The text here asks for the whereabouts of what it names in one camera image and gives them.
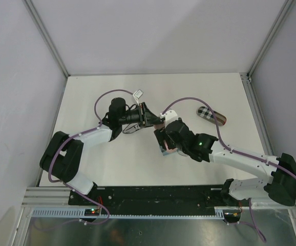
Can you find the plaid glasses case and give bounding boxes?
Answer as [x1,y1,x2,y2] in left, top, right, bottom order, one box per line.
[196,106,227,126]

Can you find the grey slotted cable duct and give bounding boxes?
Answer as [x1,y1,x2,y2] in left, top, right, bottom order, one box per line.
[31,207,224,220]

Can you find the aluminium frame post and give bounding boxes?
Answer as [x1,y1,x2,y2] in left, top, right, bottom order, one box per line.
[22,0,70,78]
[246,0,296,81]

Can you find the right controller board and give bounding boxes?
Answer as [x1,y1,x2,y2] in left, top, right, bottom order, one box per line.
[223,210,241,223]

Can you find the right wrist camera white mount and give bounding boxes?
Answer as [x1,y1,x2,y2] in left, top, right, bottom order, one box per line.
[159,109,179,127]

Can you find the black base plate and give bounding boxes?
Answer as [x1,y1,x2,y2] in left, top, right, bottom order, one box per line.
[68,184,251,216]

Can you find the left controller board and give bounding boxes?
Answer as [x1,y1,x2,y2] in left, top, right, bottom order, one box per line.
[84,208,101,216]

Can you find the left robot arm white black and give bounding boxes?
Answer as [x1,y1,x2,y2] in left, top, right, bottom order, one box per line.
[39,97,163,205]

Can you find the thin wire frame glasses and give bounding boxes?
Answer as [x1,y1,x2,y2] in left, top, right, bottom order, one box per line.
[177,150,187,157]

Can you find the black frame glasses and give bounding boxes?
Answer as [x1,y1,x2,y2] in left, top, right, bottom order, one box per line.
[122,124,142,134]

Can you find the pink glasses case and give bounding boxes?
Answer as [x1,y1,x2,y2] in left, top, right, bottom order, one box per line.
[154,124,177,156]

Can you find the left aluminium frame post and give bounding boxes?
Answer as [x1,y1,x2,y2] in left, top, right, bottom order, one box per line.
[22,0,70,78]

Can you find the right aluminium frame post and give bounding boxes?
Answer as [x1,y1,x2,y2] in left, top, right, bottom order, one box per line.
[246,0,296,81]

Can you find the blue cleaning cloth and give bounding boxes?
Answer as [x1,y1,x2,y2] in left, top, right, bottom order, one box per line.
[160,146,172,156]

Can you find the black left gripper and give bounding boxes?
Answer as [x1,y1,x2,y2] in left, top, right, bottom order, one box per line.
[119,102,163,128]

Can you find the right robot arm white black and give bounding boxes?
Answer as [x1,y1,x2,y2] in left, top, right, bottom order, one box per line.
[154,119,296,207]

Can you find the controller board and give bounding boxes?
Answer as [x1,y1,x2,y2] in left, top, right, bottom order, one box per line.
[223,210,241,223]
[84,208,101,216]

